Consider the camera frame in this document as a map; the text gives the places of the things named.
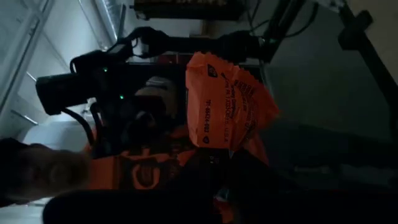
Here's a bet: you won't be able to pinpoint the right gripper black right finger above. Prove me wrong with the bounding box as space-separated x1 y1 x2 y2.
226 148 398 224

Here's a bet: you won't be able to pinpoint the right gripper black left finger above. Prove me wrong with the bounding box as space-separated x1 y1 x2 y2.
42 148 233 224

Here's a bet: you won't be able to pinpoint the orange Reese's candy wrapper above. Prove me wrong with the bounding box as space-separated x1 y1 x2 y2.
185 52 280 152

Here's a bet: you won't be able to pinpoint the orange pumpkin bucket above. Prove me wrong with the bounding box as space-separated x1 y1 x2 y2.
83 124 270 191

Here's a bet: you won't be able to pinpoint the black table frame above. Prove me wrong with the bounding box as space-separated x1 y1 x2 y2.
262 0 398 134

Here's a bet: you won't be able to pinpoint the silver ceiling duct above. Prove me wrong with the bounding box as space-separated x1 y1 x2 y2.
92 0 127 48

